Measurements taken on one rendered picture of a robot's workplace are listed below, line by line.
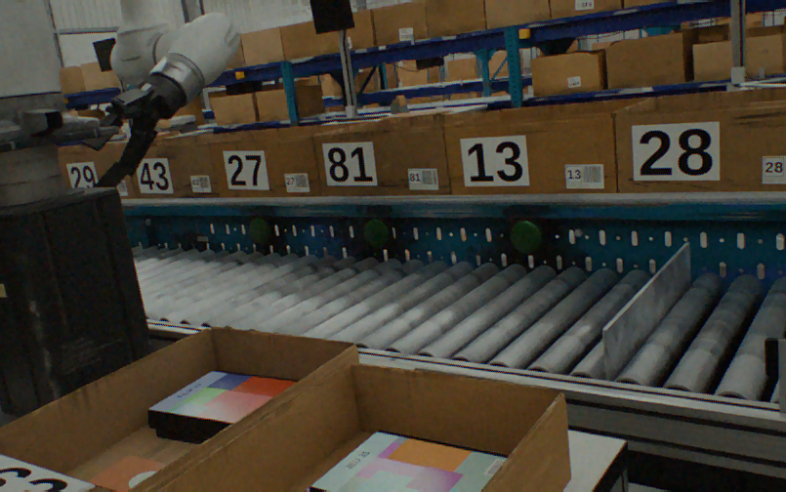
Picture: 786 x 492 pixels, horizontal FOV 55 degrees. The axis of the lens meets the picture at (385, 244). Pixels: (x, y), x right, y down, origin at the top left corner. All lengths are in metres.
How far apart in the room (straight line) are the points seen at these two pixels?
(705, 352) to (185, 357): 0.75
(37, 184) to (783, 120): 1.23
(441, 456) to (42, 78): 0.74
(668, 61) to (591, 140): 4.37
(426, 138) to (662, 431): 0.96
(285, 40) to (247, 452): 7.36
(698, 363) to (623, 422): 0.14
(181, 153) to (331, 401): 1.52
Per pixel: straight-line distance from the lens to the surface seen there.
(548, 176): 1.65
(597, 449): 0.91
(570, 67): 6.19
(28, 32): 1.16
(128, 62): 1.63
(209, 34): 1.51
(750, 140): 1.52
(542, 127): 1.63
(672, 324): 1.27
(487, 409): 0.86
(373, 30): 7.38
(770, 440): 1.02
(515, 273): 1.60
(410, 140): 1.79
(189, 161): 2.32
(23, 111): 1.13
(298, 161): 2.02
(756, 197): 1.48
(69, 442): 1.06
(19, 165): 1.17
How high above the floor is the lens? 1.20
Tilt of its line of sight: 13 degrees down
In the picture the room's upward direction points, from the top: 8 degrees counter-clockwise
